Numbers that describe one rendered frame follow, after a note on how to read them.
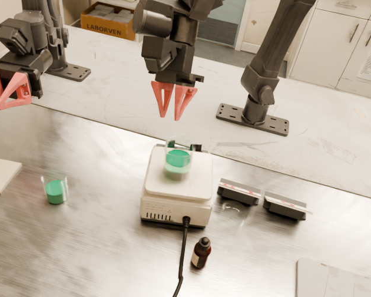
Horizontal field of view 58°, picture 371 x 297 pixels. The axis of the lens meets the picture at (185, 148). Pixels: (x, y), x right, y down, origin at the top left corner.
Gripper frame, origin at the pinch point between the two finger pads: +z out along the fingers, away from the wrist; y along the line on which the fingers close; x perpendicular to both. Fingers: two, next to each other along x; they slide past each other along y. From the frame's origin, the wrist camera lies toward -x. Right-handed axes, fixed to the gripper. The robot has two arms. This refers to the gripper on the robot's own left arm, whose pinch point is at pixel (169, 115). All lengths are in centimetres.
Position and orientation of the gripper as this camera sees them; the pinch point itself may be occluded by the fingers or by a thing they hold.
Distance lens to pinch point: 71.3
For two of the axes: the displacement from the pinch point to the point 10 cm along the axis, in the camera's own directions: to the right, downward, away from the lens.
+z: -1.7, 9.7, 1.9
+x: 4.5, -1.0, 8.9
